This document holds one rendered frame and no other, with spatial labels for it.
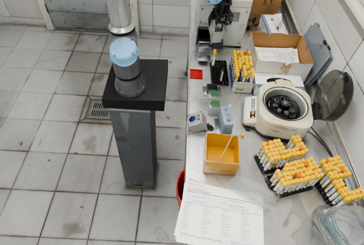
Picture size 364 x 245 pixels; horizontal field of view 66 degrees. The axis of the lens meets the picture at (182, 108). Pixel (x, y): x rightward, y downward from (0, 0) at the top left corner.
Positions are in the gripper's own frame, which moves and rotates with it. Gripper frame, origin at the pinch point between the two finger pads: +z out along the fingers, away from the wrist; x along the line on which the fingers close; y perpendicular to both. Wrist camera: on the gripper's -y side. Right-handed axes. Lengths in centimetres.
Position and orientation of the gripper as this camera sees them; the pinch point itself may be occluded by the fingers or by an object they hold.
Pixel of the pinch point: (216, 32)
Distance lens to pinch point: 142.8
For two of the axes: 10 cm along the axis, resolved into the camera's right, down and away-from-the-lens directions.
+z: -0.5, 6.4, 7.7
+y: 2.0, 7.6, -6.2
